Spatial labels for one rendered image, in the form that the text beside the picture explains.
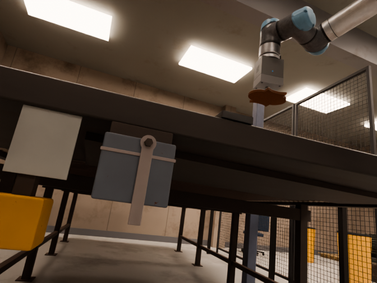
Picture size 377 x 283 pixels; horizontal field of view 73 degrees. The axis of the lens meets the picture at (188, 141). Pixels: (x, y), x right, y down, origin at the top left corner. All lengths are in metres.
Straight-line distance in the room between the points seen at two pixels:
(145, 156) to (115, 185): 0.07
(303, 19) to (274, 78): 0.20
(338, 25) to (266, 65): 0.27
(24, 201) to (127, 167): 0.16
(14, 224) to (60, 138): 0.15
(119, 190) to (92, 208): 5.01
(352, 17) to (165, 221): 5.18
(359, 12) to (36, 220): 1.05
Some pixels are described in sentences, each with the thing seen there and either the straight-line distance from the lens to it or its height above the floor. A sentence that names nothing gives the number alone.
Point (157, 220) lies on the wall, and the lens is 5.68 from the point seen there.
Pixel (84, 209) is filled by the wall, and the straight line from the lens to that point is 5.47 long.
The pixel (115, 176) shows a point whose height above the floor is 0.75.
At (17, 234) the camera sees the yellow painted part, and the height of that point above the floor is 0.64.
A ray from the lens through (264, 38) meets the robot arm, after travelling 1.04.
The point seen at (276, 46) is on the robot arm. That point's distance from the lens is 1.02.
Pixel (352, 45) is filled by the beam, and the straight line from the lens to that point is 4.16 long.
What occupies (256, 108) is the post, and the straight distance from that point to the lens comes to 3.11.
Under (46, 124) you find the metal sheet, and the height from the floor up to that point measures 0.83.
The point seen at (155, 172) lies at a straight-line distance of 0.48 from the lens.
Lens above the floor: 0.71
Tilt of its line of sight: 15 degrees up
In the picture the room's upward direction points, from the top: 8 degrees clockwise
